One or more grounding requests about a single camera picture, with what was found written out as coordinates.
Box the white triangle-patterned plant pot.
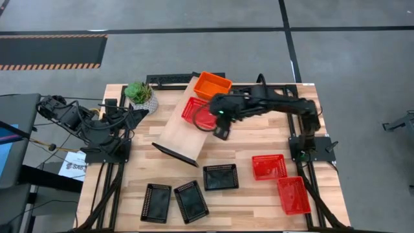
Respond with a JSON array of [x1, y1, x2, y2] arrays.
[[129, 92, 159, 115]]

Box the blue screen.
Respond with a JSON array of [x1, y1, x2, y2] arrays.
[[0, 124, 19, 177]]

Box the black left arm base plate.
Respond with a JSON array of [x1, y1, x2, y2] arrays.
[[84, 139, 132, 164]]

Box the white printed paper sheet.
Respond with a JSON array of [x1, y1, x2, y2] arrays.
[[58, 150, 87, 182]]

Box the red plastic basket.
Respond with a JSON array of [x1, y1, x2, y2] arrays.
[[180, 96, 218, 130], [251, 153, 289, 181], [277, 176, 312, 216]]

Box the grey metal floor stand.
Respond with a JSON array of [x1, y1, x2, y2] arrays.
[[382, 109, 414, 132]]

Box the yellow cable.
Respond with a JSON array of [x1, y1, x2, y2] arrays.
[[28, 137, 82, 153]]

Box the black plastic basket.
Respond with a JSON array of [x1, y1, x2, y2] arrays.
[[173, 179, 210, 225], [202, 163, 240, 192], [140, 183, 173, 224]]

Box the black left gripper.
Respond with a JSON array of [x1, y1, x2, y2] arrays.
[[115, 109, 150, 130]]

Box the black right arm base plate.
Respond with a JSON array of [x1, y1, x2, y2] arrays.
[[289, 135, 337, 162]]

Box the dark grey side desk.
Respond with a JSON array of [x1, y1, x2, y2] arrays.
[[0, 93, 42, 190]]

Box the green succulent plant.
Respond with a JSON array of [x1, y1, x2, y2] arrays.
[[124, 81, 153, 105]]

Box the black hazard-striped floor mat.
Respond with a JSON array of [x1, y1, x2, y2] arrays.
[[0, 34, 109, 71]]

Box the orange plastic basket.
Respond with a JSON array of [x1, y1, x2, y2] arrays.
[[193, 71, 234, 101]]

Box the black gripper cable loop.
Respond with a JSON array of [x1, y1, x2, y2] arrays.
[[192, 104, 218, 133]]

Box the black aluminium table frame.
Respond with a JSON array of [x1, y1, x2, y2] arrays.
[[74, 82, 352, 232]]

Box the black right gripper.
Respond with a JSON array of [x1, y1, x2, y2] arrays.
[[209, 93, 241, 141]]

